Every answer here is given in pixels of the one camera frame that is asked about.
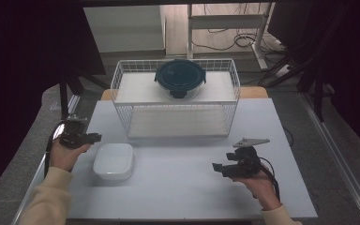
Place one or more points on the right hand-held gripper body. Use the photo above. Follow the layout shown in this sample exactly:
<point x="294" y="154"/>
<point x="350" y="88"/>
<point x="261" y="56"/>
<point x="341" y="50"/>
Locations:
<point x="248" y="162"/>

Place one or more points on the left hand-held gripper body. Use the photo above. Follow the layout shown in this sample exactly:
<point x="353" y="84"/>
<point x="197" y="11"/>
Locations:
<point x="73" y="136"/>

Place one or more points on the glass container with blue lid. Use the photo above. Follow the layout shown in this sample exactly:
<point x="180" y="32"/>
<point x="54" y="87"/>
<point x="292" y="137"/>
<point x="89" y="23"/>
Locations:
<point x="180" y="76"/>

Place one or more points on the person's left hand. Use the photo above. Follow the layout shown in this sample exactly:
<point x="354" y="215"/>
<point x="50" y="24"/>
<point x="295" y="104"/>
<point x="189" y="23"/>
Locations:
<point x="63" y="155"/>

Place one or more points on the person's right hand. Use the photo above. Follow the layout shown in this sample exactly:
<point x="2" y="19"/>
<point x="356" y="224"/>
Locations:
<point x="262" y="190"/>

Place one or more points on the white rectangular dish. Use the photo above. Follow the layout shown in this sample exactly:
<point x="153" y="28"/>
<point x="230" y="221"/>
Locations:
<point x="114" y="161"/>

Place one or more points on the black metal stand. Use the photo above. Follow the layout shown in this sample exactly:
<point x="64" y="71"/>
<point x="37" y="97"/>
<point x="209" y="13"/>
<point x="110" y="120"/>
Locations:
<point x="63" y="93"/>

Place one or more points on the wooden table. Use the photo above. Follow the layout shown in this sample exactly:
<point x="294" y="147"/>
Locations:
<point x="253" y="92"/>

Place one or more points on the dark curtain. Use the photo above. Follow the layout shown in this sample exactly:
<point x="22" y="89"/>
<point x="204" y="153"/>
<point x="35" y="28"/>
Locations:
<point x="22" y="78"/>
<point x="350" y="62"/>

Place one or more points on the black tripod stand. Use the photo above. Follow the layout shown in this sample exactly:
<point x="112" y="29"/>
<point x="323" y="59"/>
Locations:
<point x="317" y="93"/>

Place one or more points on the white power strip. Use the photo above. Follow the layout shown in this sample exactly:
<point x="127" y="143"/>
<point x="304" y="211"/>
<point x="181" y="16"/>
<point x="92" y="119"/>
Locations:
<point x="282" y="70"/>

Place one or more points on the white panel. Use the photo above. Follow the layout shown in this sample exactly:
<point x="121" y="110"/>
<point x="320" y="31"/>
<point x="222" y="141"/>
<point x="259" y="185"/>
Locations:
<point x="122" y="28"/>

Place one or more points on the aluminium rail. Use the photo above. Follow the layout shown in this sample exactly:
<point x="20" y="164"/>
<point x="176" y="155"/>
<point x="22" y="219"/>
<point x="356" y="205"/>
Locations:
<point x="337" y="162"/>

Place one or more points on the white metal desk frame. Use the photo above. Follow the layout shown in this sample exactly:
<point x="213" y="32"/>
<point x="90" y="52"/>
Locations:
<point x="228" y="21"/>

